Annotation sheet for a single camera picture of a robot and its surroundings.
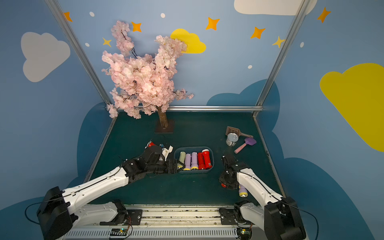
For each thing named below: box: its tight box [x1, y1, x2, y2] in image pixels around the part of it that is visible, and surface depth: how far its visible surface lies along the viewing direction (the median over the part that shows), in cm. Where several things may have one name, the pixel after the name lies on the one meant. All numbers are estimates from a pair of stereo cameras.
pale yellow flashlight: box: [177, 151, 186, 169], surface depth 96 cm
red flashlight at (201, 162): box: [198, 152, 205, 170], surface depth 94 cm
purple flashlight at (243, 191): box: [238, 184, 249, 198], surface depth 82 cm
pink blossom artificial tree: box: [102, 21, 194, 134], surface depth 73 cm
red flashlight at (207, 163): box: [202, 149, 213, 170], surface depth 93 cm
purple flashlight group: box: [190, 151, 199, 170], surface depth 94 cm
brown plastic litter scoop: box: [225, 126, 254, 138], surface depth 113 cm
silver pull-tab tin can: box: [226, 133, 239, 147], surface depth 103 cm
